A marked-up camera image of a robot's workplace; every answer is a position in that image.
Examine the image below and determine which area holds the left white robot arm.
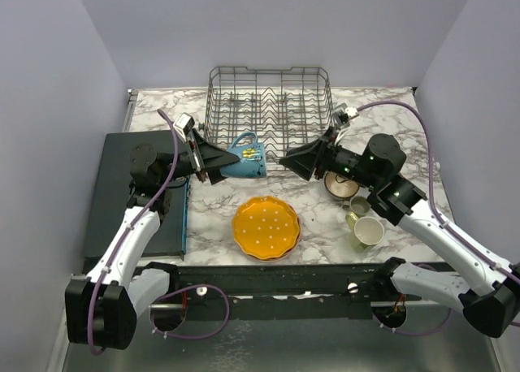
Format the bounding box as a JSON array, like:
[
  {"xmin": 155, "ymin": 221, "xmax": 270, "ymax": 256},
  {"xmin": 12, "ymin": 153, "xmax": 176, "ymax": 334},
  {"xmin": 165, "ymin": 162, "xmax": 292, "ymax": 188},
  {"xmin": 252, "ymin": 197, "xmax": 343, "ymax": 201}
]
[{"xmin": 64, "ymin": 131, "xmax": 240, "ymax": 355}]

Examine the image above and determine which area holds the light green ceramic mug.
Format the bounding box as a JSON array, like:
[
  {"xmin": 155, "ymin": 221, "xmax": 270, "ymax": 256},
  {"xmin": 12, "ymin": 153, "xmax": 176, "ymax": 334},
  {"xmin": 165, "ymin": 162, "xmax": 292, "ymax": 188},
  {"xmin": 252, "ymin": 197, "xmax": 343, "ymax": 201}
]
[{"xmin": 345, "ymin": 211, "xmax": 385, "ymax": 250}]

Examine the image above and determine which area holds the purple cable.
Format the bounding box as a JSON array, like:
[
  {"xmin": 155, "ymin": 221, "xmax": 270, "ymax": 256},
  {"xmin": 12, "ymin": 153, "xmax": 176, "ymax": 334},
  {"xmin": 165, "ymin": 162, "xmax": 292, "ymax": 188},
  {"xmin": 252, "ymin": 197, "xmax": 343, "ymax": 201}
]
[
  {"xmin": 88, "ymin": 108, "xmax": 231, "ymax": 356},
  {"xmin": 353, "ymin": 100, "xmax": 520, "ymax": 328}
]

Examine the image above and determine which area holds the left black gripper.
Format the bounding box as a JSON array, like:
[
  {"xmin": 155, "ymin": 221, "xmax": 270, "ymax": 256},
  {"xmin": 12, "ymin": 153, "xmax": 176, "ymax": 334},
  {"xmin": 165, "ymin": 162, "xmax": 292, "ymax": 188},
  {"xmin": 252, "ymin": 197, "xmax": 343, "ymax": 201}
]
[{"xmin": 158, "ymin": 128, "xmax": 241, "ymax": 185}]

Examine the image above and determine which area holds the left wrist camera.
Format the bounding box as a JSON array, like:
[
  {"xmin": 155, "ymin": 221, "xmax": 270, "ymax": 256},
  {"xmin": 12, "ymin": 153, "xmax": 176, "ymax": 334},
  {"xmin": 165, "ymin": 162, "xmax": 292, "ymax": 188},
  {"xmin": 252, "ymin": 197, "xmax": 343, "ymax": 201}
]
[{"xmin": 173, "ymin": 113, "xmax": 195, "ymax": 143}]

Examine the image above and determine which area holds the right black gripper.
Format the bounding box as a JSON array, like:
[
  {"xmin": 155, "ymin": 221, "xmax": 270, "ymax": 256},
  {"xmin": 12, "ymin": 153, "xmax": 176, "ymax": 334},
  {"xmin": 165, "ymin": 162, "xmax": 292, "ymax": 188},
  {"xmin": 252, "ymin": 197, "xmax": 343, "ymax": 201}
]
[{"xmin": 279, "ymin": 126, "xmax": 380, "ymax": 190}]

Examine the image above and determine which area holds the yellow polka dot plate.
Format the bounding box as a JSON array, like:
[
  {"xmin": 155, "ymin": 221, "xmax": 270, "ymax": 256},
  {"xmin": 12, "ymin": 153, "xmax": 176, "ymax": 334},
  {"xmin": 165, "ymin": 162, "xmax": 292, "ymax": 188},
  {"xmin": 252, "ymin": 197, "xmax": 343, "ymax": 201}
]
[{"xmin": 232, "ymin": 196, "xmax": 301, "ymax": 261}]

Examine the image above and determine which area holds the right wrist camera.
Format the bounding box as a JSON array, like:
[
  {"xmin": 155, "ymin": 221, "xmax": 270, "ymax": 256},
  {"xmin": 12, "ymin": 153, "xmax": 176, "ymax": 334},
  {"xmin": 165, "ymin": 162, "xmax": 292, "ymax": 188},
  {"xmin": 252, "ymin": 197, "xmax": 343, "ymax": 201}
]
[{"xmin": 331, "ymin": 103, "xmax": 359, "ymax": 145}]

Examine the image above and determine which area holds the grey ceramic mug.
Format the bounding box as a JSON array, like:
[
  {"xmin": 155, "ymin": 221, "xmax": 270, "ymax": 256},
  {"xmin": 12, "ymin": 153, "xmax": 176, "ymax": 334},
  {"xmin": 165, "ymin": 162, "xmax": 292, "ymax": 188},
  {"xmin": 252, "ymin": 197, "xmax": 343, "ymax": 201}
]
[{"xmin": 342, "ymin": 196, "xmax": 371, "ymax": 217}]

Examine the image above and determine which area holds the blue ceramic mug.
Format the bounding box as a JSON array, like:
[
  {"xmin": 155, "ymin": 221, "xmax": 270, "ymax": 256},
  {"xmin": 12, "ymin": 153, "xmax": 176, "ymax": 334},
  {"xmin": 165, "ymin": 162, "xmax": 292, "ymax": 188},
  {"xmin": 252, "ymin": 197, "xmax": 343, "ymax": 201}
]
[{"xmin": 220, "ymin": 132, "xmax": 267, "ymax": 179}]

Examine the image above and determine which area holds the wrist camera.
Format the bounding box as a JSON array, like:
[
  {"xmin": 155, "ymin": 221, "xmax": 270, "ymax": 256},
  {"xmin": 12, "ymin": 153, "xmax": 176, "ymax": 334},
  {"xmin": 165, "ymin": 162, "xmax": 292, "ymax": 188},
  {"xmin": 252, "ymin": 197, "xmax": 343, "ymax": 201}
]
[
  {"xmin": 173, "ymin": 113, "xmax": 195, "ymax": 143},
  {"xmin": 331, "ymin": 103, "xmax": 359, "ymax": 145}
]

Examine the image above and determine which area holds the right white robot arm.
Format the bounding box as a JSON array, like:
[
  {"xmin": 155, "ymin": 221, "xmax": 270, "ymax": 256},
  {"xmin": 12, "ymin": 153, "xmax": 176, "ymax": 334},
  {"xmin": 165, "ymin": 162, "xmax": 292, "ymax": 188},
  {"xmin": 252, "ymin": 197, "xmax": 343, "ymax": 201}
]
[{"xmin": 279, "ymin": 129, "xmax": 519, "ymax": 338}]

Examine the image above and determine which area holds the brown patterned bowl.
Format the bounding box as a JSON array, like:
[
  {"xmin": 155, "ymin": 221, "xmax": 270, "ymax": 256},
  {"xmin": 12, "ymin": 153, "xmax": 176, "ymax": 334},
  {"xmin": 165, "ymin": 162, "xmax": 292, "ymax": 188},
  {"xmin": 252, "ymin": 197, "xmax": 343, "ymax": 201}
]
[{"xmin": 323, "ymin": 171, "xmax": 359, "ymax": 200}]

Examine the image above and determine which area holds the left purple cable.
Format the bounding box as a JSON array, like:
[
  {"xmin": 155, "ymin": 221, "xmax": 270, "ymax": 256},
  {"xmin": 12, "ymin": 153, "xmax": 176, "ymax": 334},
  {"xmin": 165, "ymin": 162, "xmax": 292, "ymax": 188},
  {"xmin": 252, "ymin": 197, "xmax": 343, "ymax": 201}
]
[{"xmin": 88, "ymin": 108, "xmax": 231, "ymax": 356}]

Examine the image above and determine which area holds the grey wire dish rack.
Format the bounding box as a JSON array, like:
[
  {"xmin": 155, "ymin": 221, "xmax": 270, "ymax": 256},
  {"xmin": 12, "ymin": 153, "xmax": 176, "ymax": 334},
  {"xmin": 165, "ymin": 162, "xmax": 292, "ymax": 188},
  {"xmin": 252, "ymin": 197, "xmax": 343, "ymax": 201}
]
[{"xmin": 202, "ymin": 66, "xmax": 333, "ymax": 175}]

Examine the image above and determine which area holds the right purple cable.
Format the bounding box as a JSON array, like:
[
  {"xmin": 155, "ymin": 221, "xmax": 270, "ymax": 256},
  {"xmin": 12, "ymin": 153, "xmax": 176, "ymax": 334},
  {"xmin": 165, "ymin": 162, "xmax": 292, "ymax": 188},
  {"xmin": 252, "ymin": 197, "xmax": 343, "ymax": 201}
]
[{"xmin": 353, "ymin": 100, "xmax": 520, "ymax": 328}]

